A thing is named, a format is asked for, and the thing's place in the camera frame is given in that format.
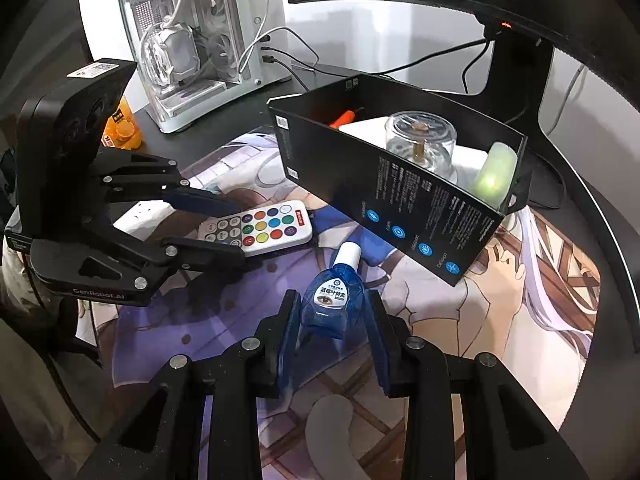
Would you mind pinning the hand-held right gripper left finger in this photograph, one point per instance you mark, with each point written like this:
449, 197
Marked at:
290, 345

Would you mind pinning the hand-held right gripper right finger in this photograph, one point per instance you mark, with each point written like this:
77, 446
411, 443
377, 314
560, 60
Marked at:
378, 347

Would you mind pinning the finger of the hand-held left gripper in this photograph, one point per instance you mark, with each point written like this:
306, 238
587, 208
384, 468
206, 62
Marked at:
210, 256
205, 201

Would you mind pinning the blue eye drop bottle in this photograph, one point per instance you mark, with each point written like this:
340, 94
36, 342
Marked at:
332, 305

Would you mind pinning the white remote coloured buttons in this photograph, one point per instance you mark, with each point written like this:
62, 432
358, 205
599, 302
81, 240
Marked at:
272, 230

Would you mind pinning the black cardboard box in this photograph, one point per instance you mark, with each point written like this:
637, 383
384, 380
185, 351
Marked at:
415, 195

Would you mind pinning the white glue bottle orange cap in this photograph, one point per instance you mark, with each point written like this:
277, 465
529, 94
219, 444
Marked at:
342, 118

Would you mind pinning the white square charger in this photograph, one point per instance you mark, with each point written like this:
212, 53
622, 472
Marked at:
362, 130

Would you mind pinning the clear glass jar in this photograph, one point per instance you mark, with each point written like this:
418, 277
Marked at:
430, 145

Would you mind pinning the white power socket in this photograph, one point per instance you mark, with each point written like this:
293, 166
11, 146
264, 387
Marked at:
142, 212

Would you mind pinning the orange juice bottle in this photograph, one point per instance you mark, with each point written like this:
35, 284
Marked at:
122, 132

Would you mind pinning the printed desk mat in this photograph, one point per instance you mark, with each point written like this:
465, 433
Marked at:
500, 320

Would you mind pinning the white glass computer case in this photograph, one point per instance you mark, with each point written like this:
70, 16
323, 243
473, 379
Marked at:
175, 50

